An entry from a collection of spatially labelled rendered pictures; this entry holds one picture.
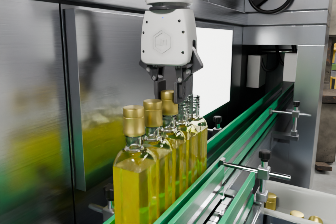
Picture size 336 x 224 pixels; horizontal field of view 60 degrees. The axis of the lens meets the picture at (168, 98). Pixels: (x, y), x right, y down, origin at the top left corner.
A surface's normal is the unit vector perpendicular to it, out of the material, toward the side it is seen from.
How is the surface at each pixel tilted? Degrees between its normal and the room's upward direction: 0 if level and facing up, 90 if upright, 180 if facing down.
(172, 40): 90
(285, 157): 90
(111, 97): 90
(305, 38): 90
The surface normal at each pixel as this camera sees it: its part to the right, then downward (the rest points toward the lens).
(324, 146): -0.21, 0.19
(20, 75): 0.87, 0.10
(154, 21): -0.55, 0.10
